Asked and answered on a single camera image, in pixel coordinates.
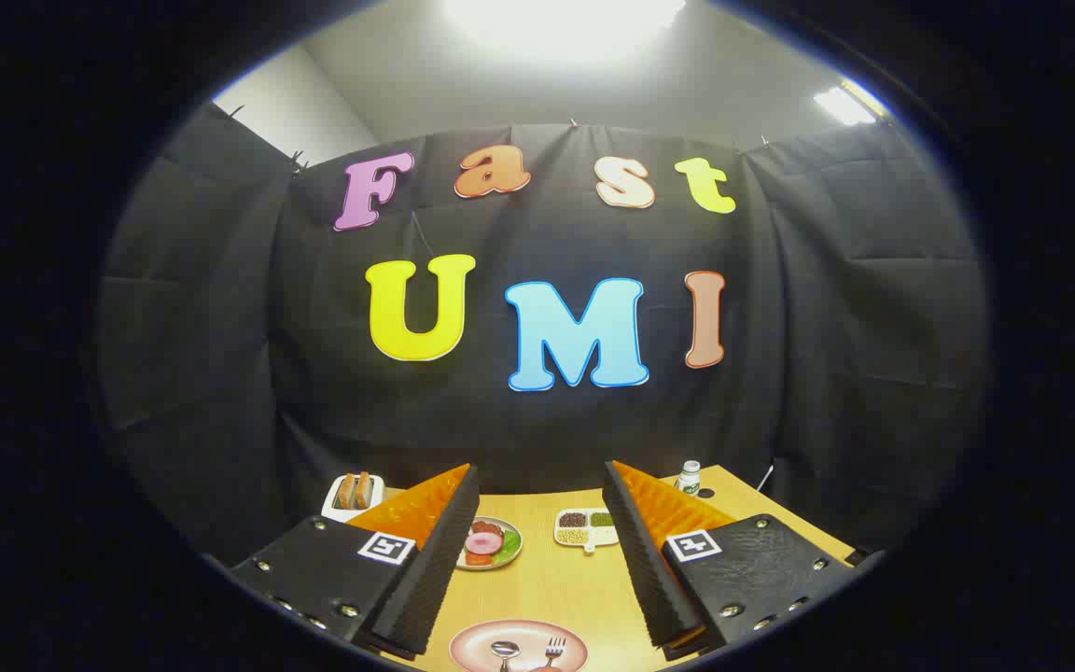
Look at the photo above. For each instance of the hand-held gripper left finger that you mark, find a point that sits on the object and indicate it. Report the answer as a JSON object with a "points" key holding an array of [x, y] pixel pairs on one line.
{"points": [[439, 560]]}

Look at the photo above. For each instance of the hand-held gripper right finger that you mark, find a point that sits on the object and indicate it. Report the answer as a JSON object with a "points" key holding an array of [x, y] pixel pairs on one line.
{"points": [[640, 560]]}

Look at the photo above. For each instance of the orange carrot slice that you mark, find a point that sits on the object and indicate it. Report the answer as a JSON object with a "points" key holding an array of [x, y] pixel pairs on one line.
{"points": [[477, 559]]}

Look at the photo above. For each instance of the pink ham slice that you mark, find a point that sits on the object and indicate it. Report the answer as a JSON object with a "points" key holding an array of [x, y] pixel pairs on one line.
{"points": [[482, 543]]}

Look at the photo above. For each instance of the small brown meat slice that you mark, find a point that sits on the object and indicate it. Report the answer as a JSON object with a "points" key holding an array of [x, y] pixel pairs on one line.
{"points": [[489, 528]]}

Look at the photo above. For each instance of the white divided bean dish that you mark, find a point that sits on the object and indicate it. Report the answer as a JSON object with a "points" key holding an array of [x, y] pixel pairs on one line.
{"points": [[584, 529]]}

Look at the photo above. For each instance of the green lettuce leaf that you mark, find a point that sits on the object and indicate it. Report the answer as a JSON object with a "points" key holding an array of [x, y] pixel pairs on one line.
{"points": [[509, 547]]}

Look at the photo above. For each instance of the grey oval food plate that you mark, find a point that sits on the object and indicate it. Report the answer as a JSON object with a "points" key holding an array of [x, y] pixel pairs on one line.
{"points": [[511, 534]]}

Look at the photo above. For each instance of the pink round plate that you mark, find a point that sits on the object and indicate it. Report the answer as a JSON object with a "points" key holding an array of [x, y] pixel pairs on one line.
{"points": [[477, 644]]}

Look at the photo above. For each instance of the white milk bottle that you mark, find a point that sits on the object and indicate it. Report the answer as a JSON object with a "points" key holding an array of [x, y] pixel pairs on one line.
{"points": [[688, 478]]}

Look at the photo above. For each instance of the brown toast slice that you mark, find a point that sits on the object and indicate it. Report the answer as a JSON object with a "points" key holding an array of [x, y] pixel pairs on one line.
{"points": [[363, 488], [344, 490]]}

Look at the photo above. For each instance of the white toaster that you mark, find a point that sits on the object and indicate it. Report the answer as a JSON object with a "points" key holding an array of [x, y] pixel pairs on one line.
{"points": [[337, 511]]}

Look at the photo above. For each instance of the rectangular ceiling light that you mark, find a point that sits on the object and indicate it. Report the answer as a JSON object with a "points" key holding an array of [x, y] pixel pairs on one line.
{"points": [[844, 104]]}

